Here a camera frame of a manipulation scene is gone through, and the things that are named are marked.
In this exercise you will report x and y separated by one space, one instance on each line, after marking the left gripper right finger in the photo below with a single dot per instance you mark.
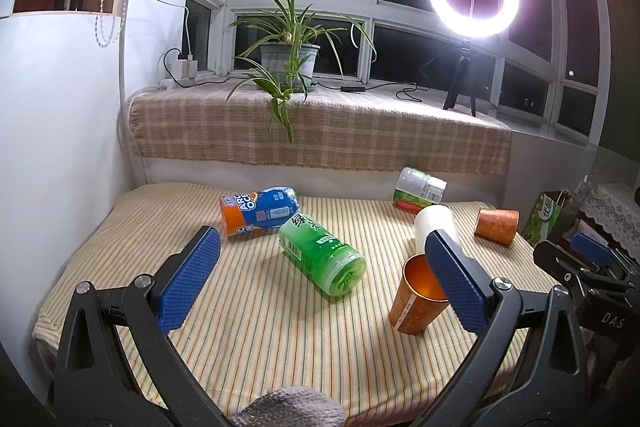
528 365

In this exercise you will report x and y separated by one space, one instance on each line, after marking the white lace cloth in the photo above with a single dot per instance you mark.
612 206

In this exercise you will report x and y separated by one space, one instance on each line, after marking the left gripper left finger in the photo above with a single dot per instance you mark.
116 365

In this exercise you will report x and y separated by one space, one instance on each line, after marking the white green label jar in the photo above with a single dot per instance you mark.
416 190

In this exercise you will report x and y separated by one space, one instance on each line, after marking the copper paper cup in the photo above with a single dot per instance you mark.
497 225
419 299

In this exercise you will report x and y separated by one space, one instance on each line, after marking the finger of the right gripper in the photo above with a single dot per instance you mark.
583 264

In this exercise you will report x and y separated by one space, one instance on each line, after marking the plaid beige windowsill cloth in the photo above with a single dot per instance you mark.
328 129

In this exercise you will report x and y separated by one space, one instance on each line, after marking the green tea bottle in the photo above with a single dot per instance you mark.
332 265

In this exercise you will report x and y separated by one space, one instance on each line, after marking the green tissue box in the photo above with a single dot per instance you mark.
553 214

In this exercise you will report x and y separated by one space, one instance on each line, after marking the white plastic cup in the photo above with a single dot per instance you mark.
430 219

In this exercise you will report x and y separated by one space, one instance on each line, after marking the white power strip chargers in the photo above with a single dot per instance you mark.
179 72

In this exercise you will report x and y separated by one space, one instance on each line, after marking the blue orange drink can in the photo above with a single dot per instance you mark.
261 210

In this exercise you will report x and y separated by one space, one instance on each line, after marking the grey knitted cloth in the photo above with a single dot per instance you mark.
291 406

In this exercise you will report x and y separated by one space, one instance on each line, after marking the lying copper paper cup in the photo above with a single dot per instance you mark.
497 225

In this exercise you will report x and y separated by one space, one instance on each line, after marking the ring light on tripod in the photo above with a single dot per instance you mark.
470 26

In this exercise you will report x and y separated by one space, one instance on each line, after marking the striped table cloth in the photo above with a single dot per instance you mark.
259 324

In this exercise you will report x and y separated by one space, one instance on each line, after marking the potted spider plant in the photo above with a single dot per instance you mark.
283 58

